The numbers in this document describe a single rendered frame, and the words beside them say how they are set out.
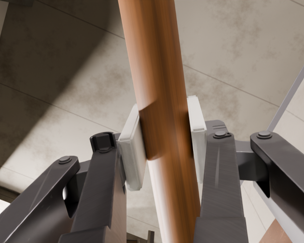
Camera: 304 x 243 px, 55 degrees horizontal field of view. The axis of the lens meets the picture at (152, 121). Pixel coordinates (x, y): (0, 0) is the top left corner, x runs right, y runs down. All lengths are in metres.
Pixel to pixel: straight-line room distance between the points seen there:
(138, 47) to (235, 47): 3.79
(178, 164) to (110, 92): 3.81
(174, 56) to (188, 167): 0.07
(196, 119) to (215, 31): 3.74
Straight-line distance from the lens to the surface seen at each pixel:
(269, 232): 2.45
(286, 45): 4.12
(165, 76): 0.16
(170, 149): 0.17
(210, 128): 0.16
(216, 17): 3.89
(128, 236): 2.22
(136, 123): 0.17
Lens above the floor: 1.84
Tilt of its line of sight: 4 degrees down
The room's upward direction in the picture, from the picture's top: 67 degrees counter-clockwise
